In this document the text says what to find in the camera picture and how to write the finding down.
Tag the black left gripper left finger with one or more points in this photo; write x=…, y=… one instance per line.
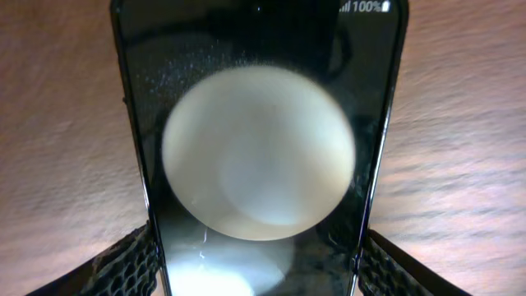
x=128, y=267

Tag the black flip smartphone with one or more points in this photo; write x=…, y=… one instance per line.
x=259, y=127

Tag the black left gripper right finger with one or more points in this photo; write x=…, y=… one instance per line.
x=386, y=269

